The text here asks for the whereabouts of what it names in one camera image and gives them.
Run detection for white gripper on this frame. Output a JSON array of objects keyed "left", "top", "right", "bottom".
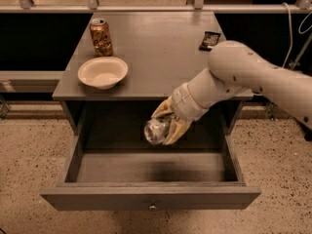
[{"left": 151, "top": 83, "right": 209, "bottom": 145}]

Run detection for grey open top drawer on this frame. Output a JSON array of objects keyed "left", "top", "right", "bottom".
[{"left": 40, "top": 100, "right": 260, "bottom": 211}]

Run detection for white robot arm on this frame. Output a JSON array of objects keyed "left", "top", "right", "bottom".
[{"left": 144, "top": 40, "right": 312, "bottom": 145}]

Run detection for small metal drawer knob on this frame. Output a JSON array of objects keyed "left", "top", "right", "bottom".
[{"left": 148, "top": 202, "right": 157, "bottom": 211}]

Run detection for white cable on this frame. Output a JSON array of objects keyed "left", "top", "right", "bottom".
[{"left": 281, "top": 2, "right": 312, "bottom": 68}]

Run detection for grey wooden cabinet counter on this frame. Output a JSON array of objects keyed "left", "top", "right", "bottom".
[{"left": 52, "top": 10, "right": 254, "bottom": 136}]

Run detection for white paper bowl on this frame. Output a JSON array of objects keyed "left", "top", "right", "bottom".
[{"left": 78, "top": 57, "right": 128, "bottom": 90}]

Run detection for black snack bar packet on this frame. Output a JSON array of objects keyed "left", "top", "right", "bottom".
[{"left": 199, "top": 31, "right": 220, "bottom": 52}]

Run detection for orange soda can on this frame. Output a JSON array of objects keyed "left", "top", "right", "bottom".
[{"left": 90, "top": 18, "right": 113, "bottom": 57}]

